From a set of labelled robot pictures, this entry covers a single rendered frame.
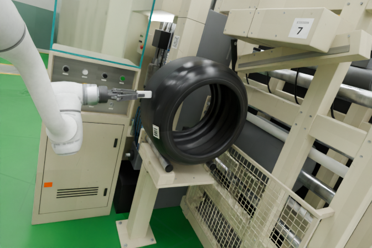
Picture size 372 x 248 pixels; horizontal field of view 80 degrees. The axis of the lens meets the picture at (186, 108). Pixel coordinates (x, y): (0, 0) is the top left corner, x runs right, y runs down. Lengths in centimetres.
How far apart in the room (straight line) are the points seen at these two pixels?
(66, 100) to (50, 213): 126
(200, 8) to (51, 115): 98
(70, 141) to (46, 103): 21
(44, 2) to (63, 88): 887
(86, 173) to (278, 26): 157
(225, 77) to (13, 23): 83
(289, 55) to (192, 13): 58
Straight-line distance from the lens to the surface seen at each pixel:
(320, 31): 107
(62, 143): 92
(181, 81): 99
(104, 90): 99
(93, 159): 179
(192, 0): 138
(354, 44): 111
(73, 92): 96
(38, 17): 977
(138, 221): 190
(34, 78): 71
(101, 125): 167
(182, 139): 144
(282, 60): 126
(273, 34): 117
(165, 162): 118
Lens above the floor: 150
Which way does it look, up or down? 15 degrees down
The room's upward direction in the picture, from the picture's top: 16 degrees clockwise
